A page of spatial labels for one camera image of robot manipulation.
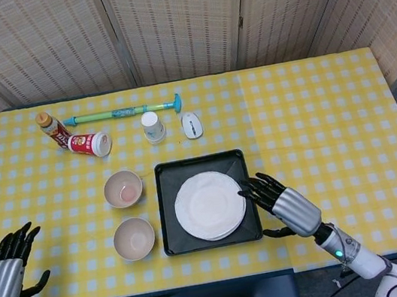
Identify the white paper scrap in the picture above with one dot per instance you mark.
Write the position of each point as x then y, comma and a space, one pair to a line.
335, 282

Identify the black square plastic tray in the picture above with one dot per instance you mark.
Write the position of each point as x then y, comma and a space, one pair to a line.
165, 177

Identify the plain beige bowl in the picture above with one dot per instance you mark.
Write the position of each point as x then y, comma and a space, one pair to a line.
134, 239

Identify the green blue toy water pump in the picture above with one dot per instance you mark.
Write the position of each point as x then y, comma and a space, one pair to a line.
112, 114

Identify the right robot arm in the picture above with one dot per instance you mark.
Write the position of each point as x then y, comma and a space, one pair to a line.
354, 259

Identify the white paper plate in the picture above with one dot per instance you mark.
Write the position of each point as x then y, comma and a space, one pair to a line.
208, 206

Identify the beige bowl with pink stain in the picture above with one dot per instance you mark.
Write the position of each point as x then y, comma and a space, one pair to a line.
123, 189

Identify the Costa coffee bottle yellow cap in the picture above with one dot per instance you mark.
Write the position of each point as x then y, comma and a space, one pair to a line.
51, 129

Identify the red paper cup white lid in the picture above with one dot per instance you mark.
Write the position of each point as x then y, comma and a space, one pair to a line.
85, 144

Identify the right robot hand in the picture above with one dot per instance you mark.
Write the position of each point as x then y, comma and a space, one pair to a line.
297, 212

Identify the white paper plate torn rim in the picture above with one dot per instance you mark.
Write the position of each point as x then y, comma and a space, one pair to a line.
217, 238

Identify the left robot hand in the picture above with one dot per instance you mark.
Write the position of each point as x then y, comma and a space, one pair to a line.
0, 286

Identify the yellow checked tablecloth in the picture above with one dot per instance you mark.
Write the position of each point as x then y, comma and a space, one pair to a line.
36, 183
348, 112

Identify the white computer mouse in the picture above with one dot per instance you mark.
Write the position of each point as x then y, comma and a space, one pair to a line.
192, 126

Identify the woven bamboo folding screen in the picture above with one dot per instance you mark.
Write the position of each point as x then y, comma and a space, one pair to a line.
178, 26

